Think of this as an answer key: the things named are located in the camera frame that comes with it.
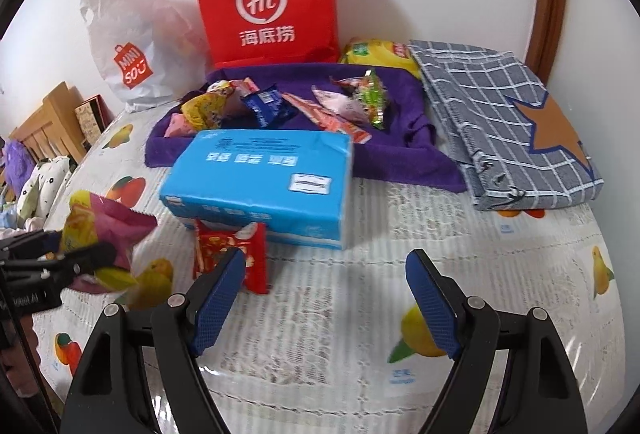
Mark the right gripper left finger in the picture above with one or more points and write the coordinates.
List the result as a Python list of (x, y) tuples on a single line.
[(110, 392)]

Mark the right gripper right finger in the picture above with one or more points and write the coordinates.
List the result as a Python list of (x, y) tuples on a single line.
[(539, 392)]

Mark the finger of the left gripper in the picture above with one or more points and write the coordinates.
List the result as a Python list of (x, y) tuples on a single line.
[(66, 267), (30, 246)]

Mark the pink yellow snack bag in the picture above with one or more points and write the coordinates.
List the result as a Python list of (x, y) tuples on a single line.
[(93, 219)]

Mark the yellow triangular snack packet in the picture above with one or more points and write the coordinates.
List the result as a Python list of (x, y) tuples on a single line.
[(206, 111)]

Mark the dark blue snack packet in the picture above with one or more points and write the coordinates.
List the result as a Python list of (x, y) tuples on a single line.
[(270, 108)]

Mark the pink lollipop candy packet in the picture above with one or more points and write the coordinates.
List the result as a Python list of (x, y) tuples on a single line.
[(327, 120)]

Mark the white snack packet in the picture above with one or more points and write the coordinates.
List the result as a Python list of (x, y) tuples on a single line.
[(351, 108)]

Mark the green triangular snack packet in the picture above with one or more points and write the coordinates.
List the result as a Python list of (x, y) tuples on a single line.
[(370, 92)]

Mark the small pink snack packet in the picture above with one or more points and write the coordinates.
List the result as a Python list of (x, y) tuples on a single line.
[(179, 126)]

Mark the panda print snack packet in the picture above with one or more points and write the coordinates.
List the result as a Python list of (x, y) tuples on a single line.
[(234, 91)]

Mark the person's left hand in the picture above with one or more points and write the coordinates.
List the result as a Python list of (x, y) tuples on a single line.
[(17, 367)]

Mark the white spotted plush toy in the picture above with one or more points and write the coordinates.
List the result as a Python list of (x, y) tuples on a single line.
[(40, 190)]

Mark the purple cloth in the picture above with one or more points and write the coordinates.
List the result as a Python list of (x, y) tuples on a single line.
[(19, 165)]

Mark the wooden headboard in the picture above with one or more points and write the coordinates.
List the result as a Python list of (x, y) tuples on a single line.
[(53, 129)]

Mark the patterned brown book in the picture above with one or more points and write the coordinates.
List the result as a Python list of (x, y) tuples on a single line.
[(93, 118)]

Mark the white Miniso plastic bag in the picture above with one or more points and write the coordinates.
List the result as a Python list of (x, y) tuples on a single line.
[(145, 50)]

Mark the blue tissue pack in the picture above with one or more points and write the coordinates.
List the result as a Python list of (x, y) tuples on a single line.
[(295, 182)]

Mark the grey plaid folded cloth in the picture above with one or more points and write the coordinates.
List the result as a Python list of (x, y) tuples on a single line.
[(516, 149)]

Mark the purple towel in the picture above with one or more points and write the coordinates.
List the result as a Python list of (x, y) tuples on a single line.
[(403, 152)]

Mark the yellow chips bag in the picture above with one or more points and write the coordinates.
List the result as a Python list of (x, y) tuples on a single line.
[(379, 52)]

